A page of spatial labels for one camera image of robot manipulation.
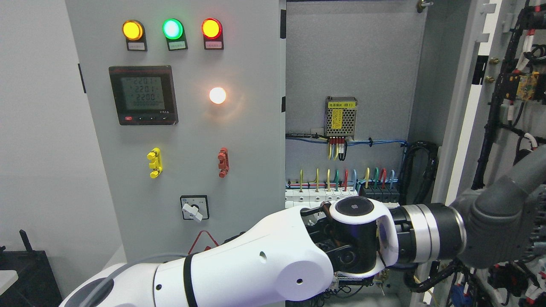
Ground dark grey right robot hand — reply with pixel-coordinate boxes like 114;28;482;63
451;146;546;269

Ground grey cabinet door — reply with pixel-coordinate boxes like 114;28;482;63
444;0;546;307
66;0;285;261

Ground black surge protector modules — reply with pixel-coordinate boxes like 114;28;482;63
360;186;400;203

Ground metal mesh power supply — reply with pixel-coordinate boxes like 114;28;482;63
324;96;357;137

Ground white socket breaker row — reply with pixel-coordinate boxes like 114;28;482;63
285;187;358;208

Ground red electric hazard warning sticker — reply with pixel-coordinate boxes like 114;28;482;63
188;230;219;255

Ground white glowing indicator light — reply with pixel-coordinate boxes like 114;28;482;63
209;86;227;104

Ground red indicator light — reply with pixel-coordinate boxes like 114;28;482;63
201;18;222;40

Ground black digital power meter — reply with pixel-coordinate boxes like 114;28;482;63
109;65;179;126

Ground green indicator light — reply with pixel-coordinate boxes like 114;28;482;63
162;19;184;40

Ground yellow indicator light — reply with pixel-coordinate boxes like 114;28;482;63
122;20;145;41

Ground black box at lower left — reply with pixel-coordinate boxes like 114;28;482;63
0;229;62;307

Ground black right cable loom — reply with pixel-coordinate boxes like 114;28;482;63
399;142;440;205

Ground red terminal post block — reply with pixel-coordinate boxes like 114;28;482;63
217;147;229;178

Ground white rotary selector switch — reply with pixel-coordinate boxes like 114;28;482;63
180;195;210;222

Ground yellow terminal post block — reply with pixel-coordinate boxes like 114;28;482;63
147;147;163;179

